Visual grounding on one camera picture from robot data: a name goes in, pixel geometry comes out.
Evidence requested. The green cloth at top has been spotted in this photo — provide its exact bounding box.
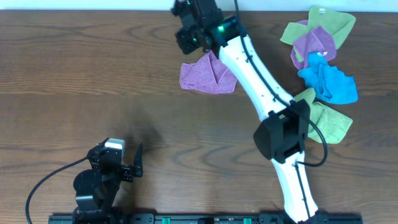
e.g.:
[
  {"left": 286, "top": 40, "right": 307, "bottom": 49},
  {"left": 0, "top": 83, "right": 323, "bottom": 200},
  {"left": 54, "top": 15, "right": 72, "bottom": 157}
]
[{"left": 280, "top": 6, "right": 356, "bottom": 50}]

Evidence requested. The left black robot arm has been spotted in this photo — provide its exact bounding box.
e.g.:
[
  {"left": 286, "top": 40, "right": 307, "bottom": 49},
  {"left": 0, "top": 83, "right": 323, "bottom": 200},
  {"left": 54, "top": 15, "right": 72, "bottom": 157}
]
[{"left": 72, "top": 138, "right": 143, "bottom": 224}]

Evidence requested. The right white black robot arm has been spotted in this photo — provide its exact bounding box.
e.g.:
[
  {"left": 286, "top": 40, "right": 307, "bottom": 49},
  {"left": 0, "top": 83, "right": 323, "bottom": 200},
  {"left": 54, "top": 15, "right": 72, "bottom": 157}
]
[{"left": 171, "top": 0, "right": 330, "bottom": 223}]

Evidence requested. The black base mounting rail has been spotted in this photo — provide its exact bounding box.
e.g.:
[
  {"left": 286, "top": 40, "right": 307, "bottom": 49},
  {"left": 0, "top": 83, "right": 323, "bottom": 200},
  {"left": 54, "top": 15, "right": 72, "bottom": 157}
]
[{"left": 47, "top": 212, "right": 363, "bottom": 224}]

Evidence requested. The green cloth lower pile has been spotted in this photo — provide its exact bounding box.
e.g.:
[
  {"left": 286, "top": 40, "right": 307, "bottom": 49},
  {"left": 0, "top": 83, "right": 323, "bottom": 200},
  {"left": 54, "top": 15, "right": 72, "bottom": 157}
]
[{"left": 294, "top": 88, "right": 353, "bottom": 144}]

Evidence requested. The small purple cloth in pile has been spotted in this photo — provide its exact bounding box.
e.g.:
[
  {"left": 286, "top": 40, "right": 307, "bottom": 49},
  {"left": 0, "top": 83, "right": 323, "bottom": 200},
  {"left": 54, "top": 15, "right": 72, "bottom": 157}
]
[{"left": 290, "top": 26, "right": 337, "bottom": 70}]

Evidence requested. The large purple microfiber cloth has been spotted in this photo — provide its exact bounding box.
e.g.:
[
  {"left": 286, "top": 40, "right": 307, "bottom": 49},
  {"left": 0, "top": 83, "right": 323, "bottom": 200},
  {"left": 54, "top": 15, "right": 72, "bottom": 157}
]
[{"left": 179, "top": 50, "right": 238, "bottom": 95}]

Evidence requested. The blue microfiber cloth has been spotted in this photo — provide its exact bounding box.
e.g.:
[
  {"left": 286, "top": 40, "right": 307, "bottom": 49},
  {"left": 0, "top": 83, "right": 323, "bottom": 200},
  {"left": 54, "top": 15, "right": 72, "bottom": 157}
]
[{"left": 298, "top": 52, "right": 358, "bottom": 105}]

